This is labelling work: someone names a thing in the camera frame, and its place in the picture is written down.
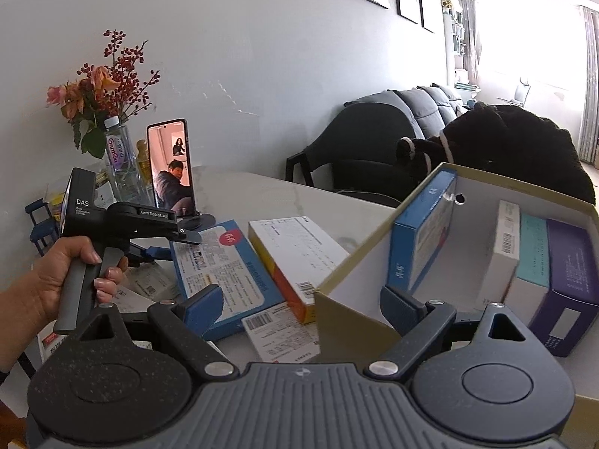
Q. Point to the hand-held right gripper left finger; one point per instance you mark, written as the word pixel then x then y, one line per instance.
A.
pixel 206 308

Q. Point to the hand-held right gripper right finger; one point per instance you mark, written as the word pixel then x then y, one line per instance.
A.
pixel 397 311

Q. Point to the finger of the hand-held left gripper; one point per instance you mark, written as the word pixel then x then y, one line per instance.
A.
pixel 187 235
pixel 154 252

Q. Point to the cardboard shoe box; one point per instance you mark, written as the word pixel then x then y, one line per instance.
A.
pixel 355 332

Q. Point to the yellow and orange medicine box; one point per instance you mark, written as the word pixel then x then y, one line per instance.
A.
pixel 299 252

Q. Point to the white box with barcode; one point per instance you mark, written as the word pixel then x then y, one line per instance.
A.
pixel 503 252

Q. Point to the teal medicine box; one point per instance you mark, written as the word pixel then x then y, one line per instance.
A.
pixel 531 262

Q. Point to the purple medicine box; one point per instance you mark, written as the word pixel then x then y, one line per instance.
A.
pixel 571 290

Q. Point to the person's left forearm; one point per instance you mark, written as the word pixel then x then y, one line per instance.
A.
pixel 18 327

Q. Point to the person's left hand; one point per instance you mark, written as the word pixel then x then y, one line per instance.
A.
pixel 51 271

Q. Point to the black phone stand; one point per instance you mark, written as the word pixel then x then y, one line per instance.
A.
pixel 201 220

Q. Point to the white paper leaflet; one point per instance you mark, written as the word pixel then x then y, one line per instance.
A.
pixel 149 280

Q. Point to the blue toy chair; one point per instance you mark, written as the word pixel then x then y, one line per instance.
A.
pixel 40 231

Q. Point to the clear plastic water bottle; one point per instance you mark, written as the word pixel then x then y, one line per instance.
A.
pixel 119 159

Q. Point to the smartphone with lit screen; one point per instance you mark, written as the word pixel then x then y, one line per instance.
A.
pixel 168 163

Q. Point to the flat white medicine box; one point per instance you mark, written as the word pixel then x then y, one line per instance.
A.
pixel 281 332

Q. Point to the gold cap oil bottle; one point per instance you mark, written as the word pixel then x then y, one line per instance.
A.
pixel 142 159

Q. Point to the orange and red flower bouquet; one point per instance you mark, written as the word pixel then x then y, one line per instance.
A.
pixel 107 79

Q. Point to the black armchair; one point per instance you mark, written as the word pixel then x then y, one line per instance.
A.
pixel 355 140

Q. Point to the black plush toy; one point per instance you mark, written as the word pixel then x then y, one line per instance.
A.
pixel 514 140

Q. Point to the grey sofa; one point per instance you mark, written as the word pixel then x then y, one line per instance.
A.
pixel 430 103

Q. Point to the white office chair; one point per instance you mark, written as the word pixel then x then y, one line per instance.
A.
pixel 519 89

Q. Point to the white shelf unit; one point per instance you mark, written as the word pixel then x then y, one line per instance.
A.
pixel 449 32

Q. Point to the grey curtain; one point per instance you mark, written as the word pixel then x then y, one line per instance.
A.
pixel 465 32
pixel 589 79

